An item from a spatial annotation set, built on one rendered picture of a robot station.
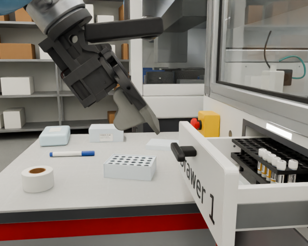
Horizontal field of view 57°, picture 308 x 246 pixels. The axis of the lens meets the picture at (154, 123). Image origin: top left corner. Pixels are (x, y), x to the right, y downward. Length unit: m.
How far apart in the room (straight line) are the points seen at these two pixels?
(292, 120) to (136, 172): 0.40
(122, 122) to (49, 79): 4.24
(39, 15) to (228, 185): 0.33
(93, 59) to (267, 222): 0.32
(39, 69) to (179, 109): 3.57
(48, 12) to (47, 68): 4.22
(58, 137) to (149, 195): 0.50
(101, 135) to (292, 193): 0.78
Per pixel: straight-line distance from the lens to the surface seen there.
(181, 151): 0.46
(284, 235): 0.55
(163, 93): 1.27
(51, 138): 1.06
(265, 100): 0.56
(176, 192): 0.67
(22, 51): 4.29
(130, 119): 0.43
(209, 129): 0.80
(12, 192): 0.75
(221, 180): 0.37
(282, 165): 0.45
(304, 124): 0.47
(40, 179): 0.71
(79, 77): 0.42
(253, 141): 0.59
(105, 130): 1.06
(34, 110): 4.74
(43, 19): 0.44
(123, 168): 0.73
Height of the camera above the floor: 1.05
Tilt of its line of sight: 12 degrees down
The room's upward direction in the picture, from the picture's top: straight up
